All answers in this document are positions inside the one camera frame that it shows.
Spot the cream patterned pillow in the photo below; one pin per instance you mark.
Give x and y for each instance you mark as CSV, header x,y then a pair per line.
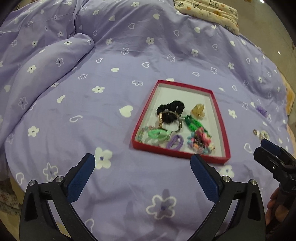
x,y
211,11

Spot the right hand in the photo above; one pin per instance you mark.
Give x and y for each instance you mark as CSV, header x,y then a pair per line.
x,y
274,211

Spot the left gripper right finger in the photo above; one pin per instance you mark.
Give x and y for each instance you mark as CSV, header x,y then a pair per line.
x,y
208,178

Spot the amber hair claw clip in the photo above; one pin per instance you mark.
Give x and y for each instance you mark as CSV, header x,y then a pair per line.
x,y
198,111

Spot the black scrunchie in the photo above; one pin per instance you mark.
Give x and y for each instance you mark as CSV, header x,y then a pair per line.
x,y
175,106

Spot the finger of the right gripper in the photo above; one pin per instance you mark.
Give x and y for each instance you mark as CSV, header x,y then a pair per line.
x,y
269,144
263,157

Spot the red white tray box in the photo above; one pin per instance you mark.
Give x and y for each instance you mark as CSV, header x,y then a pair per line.
x,y
206,137

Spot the rose gold wristwatch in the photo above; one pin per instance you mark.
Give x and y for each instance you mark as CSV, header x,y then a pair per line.
x,y
169,117

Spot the purple flower hair clip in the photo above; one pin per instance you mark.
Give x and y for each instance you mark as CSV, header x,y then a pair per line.
x,y
262,111

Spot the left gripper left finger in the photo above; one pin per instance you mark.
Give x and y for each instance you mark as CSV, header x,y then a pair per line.
x,y
77,177

